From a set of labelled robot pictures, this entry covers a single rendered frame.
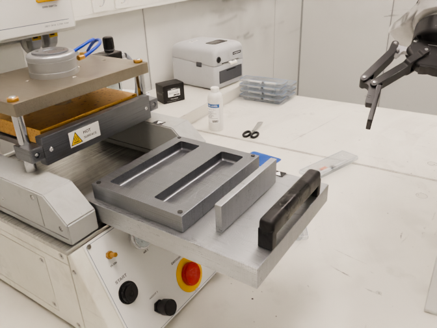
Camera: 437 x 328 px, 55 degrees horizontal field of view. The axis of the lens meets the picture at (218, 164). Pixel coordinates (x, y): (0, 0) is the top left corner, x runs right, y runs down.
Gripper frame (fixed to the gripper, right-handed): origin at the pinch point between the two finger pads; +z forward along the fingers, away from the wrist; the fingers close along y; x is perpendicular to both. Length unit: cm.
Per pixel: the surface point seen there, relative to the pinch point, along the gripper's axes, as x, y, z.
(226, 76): 71, -66, -50
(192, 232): -11.7, -23.4, 28.5
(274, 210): -14.1, -14.0, 23.5
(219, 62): 64, -68, -51
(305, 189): -9.8, -11.8, 18.3
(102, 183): -11.0, -39.2, 26.0
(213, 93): 47, -57, -27
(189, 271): 8.1, -28.6, 31.5
